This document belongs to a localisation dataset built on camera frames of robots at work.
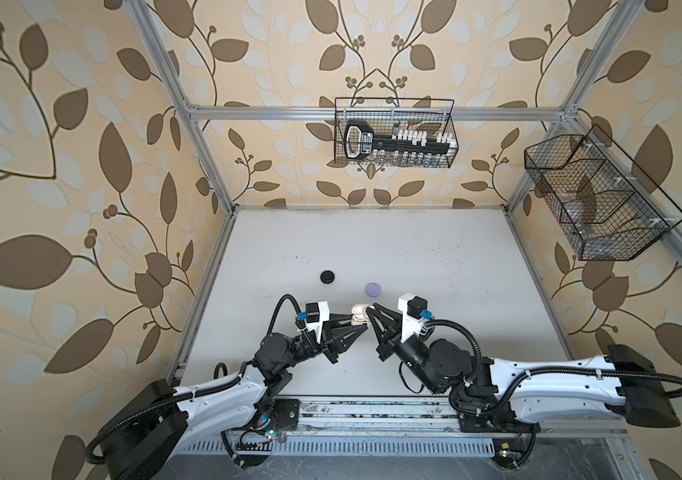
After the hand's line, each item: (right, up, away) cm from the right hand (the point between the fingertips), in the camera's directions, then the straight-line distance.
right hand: (371, 313), depth 64 cm
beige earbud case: (-3, 0, +1) cm, 3 cm away
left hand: (-1, -2, 0) cm, 3 cm away
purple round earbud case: (+3, -1, +35) cm, 35 cm away
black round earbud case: (-13, +3, +36) cm, 38 cm away
